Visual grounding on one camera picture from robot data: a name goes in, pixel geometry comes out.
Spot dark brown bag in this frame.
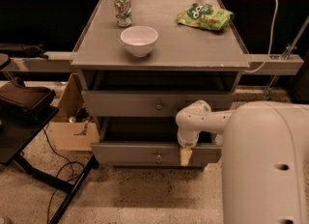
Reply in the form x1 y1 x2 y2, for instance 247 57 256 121
0 77 56 117

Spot grey top drawer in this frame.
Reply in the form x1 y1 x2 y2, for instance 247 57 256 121
82 90 235 117

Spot black floor cable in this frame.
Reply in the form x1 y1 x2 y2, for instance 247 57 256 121
42 126 85 224

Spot grey drawer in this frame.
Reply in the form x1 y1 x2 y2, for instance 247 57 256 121
90 117 223 165
82 90 235 117
111 163 207 169

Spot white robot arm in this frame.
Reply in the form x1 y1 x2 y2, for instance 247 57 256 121
176 100 309 224

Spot grey bottom drawer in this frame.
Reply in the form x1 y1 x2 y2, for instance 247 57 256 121
111 163 207 169

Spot grey drawer cabinet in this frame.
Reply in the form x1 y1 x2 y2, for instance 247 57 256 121
70 0 251 171

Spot green patterned soda can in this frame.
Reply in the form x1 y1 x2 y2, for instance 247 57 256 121
114 0 132 27

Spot white ceramic bowl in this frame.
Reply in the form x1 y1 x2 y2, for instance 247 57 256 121
121 26 158 57

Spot white cable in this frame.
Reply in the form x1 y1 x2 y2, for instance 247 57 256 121
244 0 280 74

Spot green snack bag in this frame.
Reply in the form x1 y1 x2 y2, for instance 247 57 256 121
176 3 234 31

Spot cardboard box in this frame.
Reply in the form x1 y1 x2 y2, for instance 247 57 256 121
49 73 99 151

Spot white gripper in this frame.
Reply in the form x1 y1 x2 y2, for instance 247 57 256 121
177 132 199 166

